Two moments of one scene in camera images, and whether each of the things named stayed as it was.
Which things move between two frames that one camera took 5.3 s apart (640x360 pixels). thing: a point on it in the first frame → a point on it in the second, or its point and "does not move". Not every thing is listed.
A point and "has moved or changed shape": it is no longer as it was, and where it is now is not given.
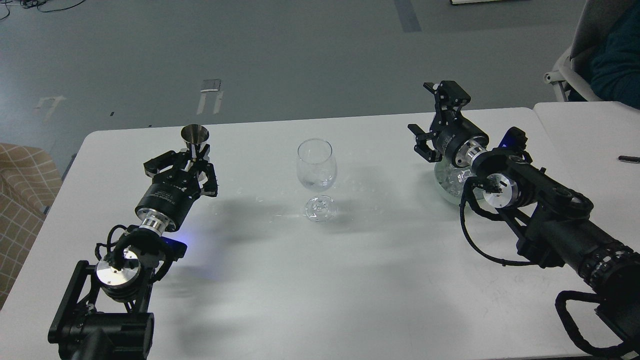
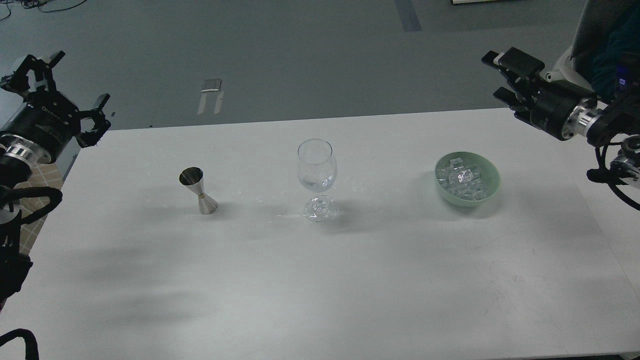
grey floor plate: (210, 85) does not move
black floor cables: (30, 3) does not move
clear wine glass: (317, 167) does not move
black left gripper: (172, 194) → (45, 119)
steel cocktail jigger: (194, 134) has moved or changed shape
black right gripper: (458, 139) → (551, 104)
